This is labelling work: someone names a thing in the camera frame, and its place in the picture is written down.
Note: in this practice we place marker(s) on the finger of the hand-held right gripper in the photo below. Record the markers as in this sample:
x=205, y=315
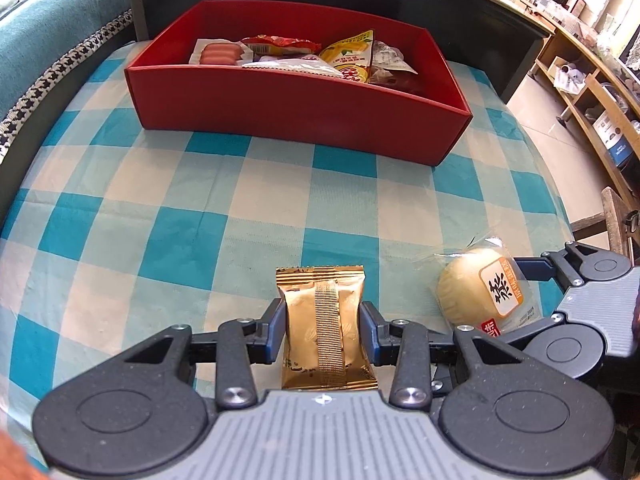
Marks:
x=535, y=267
x=542, y=325

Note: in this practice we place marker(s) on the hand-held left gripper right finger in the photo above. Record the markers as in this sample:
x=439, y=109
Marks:
x=370, y=332

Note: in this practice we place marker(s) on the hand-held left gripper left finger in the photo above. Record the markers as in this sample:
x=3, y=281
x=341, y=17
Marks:
x=274, y=342

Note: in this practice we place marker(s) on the gold foil snack packet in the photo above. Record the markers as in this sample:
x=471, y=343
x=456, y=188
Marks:
x=325, y=320

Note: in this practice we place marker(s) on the steamed cake bun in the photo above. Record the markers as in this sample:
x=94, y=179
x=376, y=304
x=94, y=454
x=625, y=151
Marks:
x=465, y=285

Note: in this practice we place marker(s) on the red cardboard box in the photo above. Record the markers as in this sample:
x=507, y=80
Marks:
x=300, y=110

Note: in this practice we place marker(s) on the crinkled printed snack packet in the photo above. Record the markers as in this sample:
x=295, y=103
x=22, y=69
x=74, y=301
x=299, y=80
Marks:
x=390, y=55

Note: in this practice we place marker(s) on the yellow snack packet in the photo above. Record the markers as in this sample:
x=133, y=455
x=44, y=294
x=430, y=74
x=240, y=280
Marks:
x=350, y=57

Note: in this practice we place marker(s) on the white bread packet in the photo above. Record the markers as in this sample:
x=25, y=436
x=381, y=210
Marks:
x=295, y=65

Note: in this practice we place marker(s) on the clear sausage packet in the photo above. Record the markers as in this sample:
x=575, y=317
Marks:
x=220, y=52

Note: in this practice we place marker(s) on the red gummy candy packet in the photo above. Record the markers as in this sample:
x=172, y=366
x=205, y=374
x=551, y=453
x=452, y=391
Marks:
x=280, y=45

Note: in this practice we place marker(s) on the wooden stool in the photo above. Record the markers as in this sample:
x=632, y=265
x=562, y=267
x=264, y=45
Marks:
x=612, y=215

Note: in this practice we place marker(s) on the blue white carton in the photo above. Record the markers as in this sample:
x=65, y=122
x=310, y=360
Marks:
x=621, y=149

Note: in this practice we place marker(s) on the blue white checkered tablecloth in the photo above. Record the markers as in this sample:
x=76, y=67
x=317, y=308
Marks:
x=150, y=220

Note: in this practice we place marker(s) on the wooden cabinet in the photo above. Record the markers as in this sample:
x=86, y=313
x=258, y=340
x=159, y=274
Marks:
x=555, y=52

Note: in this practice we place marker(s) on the dark coffee table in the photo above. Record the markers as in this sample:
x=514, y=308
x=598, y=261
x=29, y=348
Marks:
x=450, y=5

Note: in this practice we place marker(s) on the picture frame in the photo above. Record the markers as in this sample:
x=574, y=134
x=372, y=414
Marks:
x=580, y=6

